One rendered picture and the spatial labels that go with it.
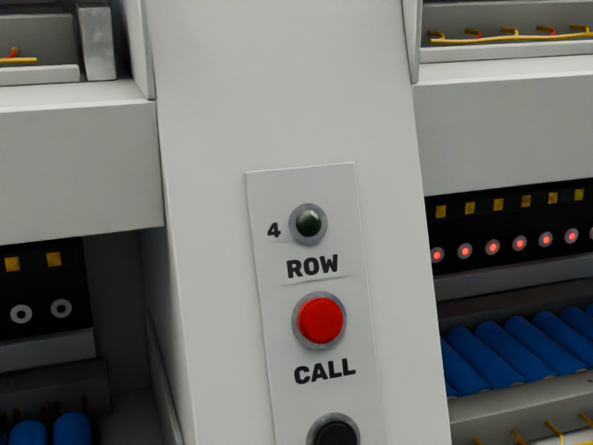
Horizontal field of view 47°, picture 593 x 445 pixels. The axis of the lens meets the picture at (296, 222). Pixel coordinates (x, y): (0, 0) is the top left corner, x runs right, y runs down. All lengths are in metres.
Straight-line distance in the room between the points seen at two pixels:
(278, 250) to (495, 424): 0.17
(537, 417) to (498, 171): 0.14
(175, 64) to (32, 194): 0.06
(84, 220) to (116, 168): 0.02
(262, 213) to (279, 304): 0.03
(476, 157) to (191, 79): 0.12
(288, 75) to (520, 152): 0.10
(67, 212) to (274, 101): 0.08
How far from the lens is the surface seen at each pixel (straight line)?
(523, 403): 0.37
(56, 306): 0.40
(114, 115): 0.24
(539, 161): 0.30
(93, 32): 0.28
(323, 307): 0.24
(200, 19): 0.25
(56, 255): 0.38
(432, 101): 0.27
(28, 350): 0.41
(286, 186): 0.24
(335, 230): 0.24
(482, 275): 0.47
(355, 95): 0.25
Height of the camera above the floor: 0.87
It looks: 1 degrees down
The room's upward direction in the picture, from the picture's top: 7 degrees counter-clockwise
